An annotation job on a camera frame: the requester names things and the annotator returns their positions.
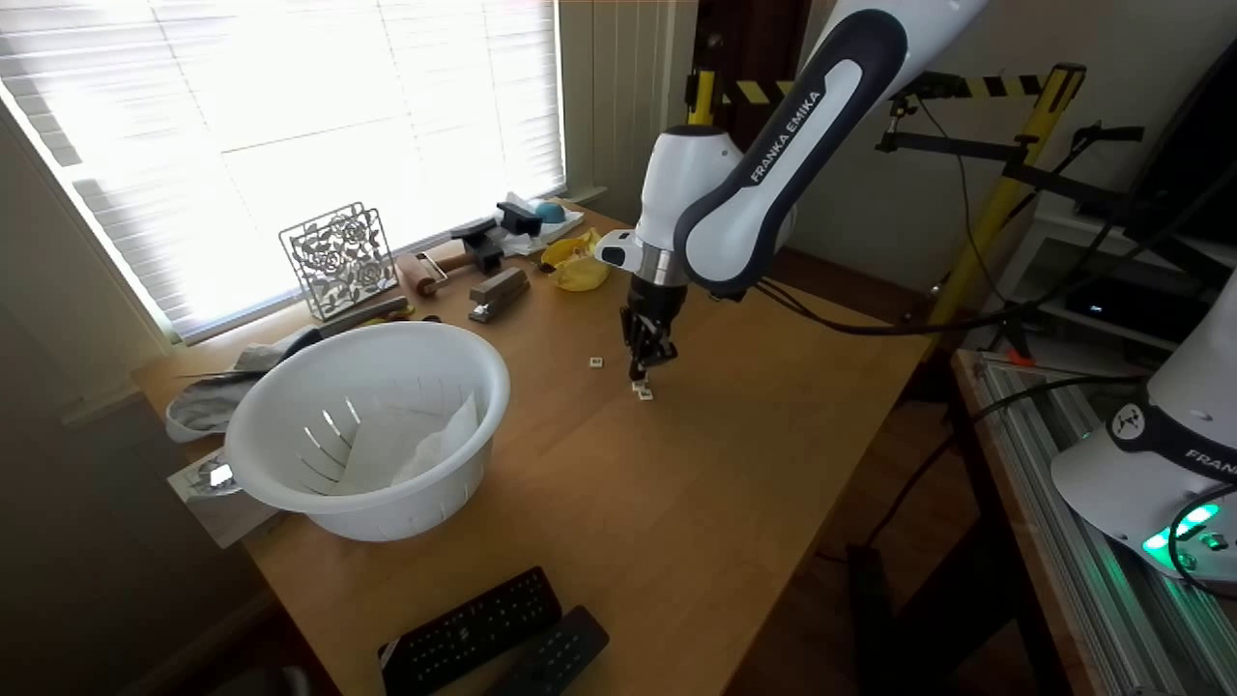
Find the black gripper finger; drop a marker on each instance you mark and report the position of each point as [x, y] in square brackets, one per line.
[664, 357]
[634, 372]

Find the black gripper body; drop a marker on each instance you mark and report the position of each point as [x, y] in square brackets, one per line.
[646, 319]

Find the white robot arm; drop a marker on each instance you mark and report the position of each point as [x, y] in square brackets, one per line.
[1159, 473]

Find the grey metal stapler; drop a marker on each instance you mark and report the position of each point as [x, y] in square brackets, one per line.
[495, 293]

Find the black clamp tool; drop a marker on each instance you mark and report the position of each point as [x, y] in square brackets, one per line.
[484, 241]

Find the white plastic bowl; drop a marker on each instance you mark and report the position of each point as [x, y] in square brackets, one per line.
[373, 435]

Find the black remote control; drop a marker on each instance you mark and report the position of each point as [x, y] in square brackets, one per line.
[468, 635]
[554, 657]

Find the grey cloth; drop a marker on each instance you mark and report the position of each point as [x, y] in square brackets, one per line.
[208, 402]

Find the black yellow striped bar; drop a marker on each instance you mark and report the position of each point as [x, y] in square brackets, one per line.
[767, 94]

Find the yellow post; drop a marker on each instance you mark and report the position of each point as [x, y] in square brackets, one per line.
[701, 88]

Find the white wire lattice cube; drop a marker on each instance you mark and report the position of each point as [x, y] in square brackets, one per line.
[343, 260]

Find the black camera on boom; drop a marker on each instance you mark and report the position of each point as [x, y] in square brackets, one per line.
[935, 86]

